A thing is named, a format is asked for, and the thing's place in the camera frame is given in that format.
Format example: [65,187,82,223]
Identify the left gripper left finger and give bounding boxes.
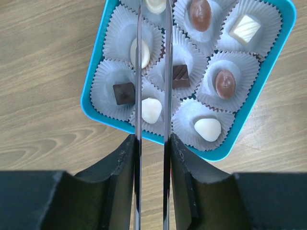
[0,135,135,230]

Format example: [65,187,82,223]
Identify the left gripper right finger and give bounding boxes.
[171,134,307,230]

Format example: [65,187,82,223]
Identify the white shell chocolate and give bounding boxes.
[194,118,222,142]

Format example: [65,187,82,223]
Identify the white oval chocolate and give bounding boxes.
[142,98,162,124]

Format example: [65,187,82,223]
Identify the brown oval chocolate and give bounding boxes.
[189,0,212,32]
[215,69,236,99]

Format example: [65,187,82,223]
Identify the dark ridged square chocolate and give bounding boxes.
[172,64,190,89]

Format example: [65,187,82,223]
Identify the white round chocolate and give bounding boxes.
[130,38,151,69]

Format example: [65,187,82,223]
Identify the white square chocolate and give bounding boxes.
[229,15,261,45]

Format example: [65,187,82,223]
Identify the white teardrop chocolate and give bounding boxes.
[144,0,166,14]

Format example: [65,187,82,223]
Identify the metal tongs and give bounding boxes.
[130,0,173,230]

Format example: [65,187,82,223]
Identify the blue tin box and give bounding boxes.
[81,0,296,161]

